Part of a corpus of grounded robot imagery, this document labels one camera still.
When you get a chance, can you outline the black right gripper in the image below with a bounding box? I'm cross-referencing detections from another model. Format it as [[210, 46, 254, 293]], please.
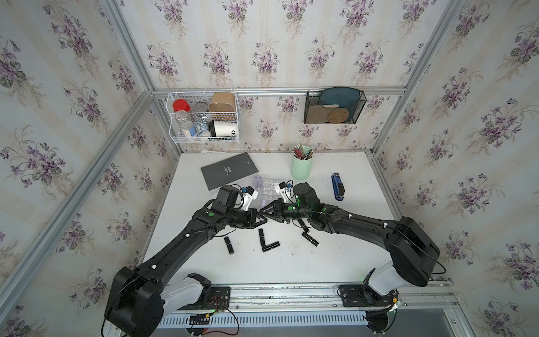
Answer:
[[257, 199, 310, 223]]

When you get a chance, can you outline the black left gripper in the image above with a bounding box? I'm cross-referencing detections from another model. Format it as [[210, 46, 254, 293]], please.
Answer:
[[225, 210, 270, 231]]

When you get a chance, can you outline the black lipstick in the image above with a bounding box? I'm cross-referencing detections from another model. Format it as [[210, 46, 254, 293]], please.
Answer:
[[262, 241, 280, 253], [224, 236, 234, 255], [298, 218, 310, 233], [302, 232, 319, 247], [258, 228, 266, 247]]

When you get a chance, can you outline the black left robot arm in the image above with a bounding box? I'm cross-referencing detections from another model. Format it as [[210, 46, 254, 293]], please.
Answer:
[[104, 185, 268, 336]]

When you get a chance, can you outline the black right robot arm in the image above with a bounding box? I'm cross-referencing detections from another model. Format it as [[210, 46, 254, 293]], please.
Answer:
[[260, 183, 440, 298]]

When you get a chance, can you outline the clear acrylic lipstick organizer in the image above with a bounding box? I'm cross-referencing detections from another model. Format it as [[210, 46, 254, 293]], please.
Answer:
[[251, 178, 287, 209]]

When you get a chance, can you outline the green pen cup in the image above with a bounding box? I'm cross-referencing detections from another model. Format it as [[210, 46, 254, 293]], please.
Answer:
[[291, 144, 314, 181]]

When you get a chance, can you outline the dark grey book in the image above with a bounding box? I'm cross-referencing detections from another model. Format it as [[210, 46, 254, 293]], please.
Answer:
[[201, 152, 259, 190]]

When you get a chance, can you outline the white black cylinder device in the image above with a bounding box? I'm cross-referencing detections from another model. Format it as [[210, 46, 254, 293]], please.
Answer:
[[209, 120, 239, 138]]

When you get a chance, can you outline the round cork coaster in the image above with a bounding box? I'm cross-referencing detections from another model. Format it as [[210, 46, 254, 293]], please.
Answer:
[[327, 108, 350, 124]]

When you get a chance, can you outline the clear plastic bottle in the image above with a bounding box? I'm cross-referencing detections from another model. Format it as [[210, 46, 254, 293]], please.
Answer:
[[175, 110, 197, 138]]

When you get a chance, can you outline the teal folder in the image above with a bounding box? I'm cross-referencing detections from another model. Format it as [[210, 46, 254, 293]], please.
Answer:
[[318, 86, 362, 124]]

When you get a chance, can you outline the red lid jar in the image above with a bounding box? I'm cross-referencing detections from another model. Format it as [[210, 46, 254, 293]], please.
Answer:
[[172, 99, 191, 112]]

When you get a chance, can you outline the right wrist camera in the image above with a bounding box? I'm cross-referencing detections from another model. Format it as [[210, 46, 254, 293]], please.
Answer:
[[274, 180, 293, 199]]

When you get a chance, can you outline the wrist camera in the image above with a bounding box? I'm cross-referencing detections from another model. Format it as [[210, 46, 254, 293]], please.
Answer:
[[241, 186, 258, 211], [274, 180, 293, 199]]

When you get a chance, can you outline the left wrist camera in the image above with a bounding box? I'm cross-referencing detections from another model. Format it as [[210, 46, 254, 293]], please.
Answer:
[[241, 186, 258, 211]]

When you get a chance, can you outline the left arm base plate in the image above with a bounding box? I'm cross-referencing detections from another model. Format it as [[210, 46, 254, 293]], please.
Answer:
[[181, 286, 231, 310]]

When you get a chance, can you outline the black mesh wall holder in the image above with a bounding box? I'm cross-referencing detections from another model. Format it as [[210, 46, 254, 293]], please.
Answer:
[[303, 89, 366, 125]]

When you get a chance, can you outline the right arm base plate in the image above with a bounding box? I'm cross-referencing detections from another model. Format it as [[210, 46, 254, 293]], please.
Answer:
[[337, 284, 399, 308]]

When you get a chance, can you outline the white wire basket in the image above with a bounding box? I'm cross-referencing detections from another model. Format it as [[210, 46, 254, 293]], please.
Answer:
[[166, 90, 240, 144]]

